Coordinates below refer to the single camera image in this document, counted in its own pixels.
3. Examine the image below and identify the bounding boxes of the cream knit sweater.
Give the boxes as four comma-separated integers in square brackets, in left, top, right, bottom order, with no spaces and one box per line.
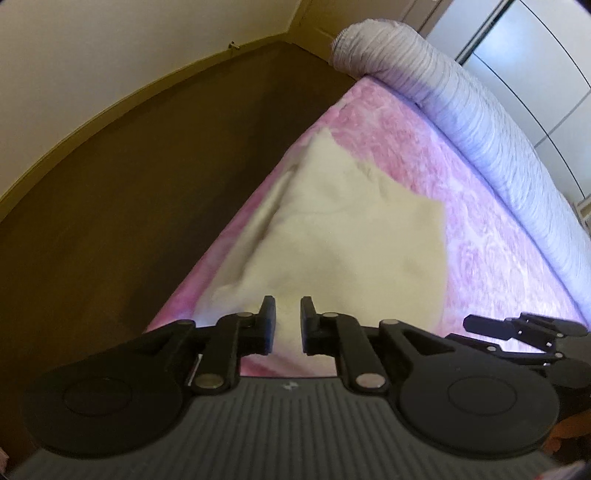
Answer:
[194,130,447,358]

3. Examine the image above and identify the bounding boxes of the person right hand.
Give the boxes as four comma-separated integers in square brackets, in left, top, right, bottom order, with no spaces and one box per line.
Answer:
[542,410,591,465]

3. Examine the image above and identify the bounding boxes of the pink rose pattern blanket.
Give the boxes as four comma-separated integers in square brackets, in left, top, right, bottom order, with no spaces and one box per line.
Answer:
[151,79,581,377]

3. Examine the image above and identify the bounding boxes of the wooden shelf with items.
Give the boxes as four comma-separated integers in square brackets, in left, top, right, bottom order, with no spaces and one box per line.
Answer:
[573,195,591,234]

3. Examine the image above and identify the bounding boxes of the grey ribbed quilt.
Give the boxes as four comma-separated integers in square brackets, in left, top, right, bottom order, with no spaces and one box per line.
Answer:
[331,19,590,318]

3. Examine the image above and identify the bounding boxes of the white wardrobe doors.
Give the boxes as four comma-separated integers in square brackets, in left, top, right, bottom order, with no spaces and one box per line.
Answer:
[402,1,590,203]

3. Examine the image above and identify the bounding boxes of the wooden door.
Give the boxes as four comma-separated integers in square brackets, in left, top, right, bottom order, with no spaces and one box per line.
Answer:
[287,0,415,61]

